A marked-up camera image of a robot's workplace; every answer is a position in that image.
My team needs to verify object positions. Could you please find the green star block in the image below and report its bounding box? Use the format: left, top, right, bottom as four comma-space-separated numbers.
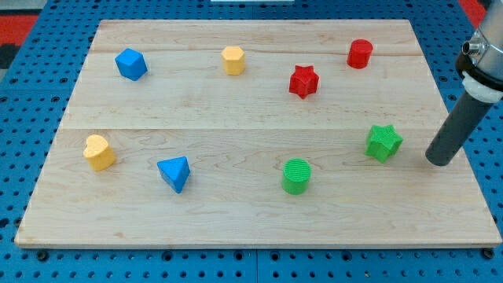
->
365, 125, 403, 163

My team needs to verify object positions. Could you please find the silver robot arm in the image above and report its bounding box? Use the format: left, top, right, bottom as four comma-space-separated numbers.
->
455, 0, 502, 91

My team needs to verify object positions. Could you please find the red star block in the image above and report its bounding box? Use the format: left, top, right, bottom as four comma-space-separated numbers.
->
288, 65, 319, 99

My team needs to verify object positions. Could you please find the green cylinder block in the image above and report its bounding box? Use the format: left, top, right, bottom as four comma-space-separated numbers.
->
281, 158, 311, 195

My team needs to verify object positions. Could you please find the wooden board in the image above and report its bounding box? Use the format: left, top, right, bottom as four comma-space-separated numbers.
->
15, 20, 501, 249

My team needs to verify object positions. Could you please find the blue triangle block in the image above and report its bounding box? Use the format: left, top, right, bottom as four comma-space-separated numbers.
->
157, 156, 190, 194

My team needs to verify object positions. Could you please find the yellow hexagon block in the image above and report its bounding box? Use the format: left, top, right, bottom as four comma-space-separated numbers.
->
221, 46, 245, 75

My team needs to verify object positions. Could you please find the red cylinder block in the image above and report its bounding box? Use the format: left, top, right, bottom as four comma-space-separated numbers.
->
347, 39, 373, 69

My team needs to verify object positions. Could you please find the blue cube block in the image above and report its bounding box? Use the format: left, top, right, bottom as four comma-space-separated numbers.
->
115, 48, 148, 81

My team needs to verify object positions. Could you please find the yellow heart block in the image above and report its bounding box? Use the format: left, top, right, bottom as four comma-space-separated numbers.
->
83, 134, 116, 171

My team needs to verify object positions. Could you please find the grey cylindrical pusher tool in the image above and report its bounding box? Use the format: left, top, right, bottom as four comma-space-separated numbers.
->
425, 71, 502, 166

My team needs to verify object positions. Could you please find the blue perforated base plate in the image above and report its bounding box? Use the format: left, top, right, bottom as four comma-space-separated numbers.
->
1, 0, 502, 282

